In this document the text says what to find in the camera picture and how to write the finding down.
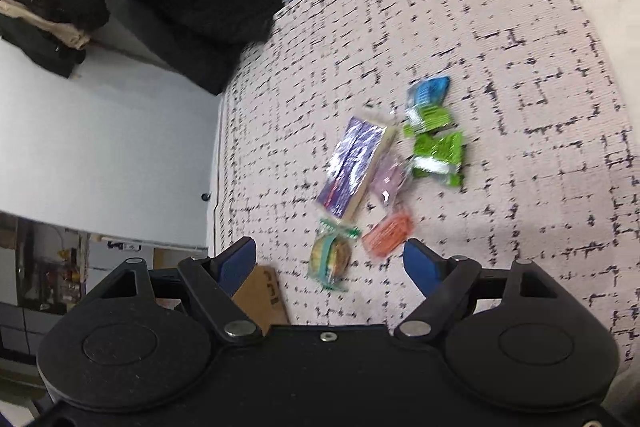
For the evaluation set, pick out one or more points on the purple white cracker packet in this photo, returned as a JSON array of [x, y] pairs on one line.
[[355, 164]]

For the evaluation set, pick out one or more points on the lilac snack packet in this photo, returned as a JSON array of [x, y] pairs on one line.
[[391, 177]]

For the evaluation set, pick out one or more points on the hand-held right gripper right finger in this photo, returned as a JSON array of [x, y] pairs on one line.
[[422, 267]]

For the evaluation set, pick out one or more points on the hanging beige garment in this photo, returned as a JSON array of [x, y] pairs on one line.
[[30, 14]]

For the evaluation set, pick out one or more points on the orange cracker packet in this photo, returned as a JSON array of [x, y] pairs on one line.
[[387, 234]]

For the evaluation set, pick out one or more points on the brown cardboard box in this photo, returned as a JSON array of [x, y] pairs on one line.
[[262, 299]]

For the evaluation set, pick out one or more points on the green snack packet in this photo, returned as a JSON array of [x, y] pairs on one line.
[[430, 118], [440, 157]]

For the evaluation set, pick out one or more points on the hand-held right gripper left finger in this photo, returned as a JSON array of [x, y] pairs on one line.
[[237, 264]]

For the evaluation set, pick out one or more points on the yellow teal round snack packet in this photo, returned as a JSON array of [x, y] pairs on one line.
[[330, 257]]

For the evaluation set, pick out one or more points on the blue snack packet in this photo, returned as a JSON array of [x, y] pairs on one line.
[[426, 91]]

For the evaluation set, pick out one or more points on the black white printed blanket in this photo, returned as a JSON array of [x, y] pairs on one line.
[[500, 57]]

